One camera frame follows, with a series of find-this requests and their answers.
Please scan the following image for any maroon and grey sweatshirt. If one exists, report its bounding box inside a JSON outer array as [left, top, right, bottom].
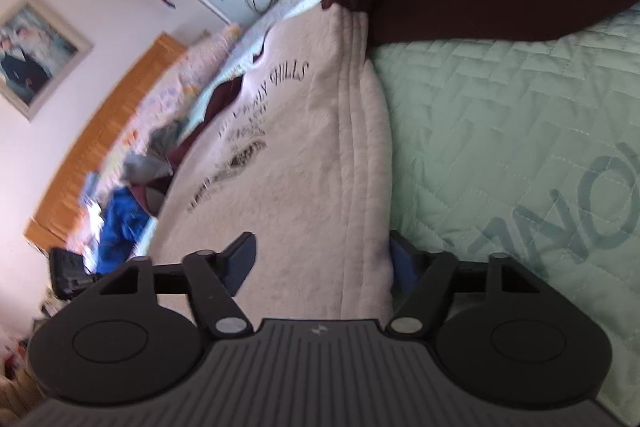
[[150, 0, 639, 329]]

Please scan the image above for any wooden headboard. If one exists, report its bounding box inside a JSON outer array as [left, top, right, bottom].
[[24, 34, 186, 254]]

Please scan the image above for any blue garment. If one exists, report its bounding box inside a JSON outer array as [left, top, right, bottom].
[[96, 186, 150, 274]]

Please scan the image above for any grey garment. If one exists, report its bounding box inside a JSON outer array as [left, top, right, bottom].
[[120, 118, 186, 185]]

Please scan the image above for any mint quilted bee bedspread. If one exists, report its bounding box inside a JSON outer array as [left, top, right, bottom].
[[134, 0, 640, 425]]

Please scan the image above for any floral pillow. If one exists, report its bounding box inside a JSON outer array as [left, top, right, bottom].
[[92, 25, 241, 205]]

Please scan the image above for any framed wedding photo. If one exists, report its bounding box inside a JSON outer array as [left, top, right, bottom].
[[1, 0, 93, 120]]

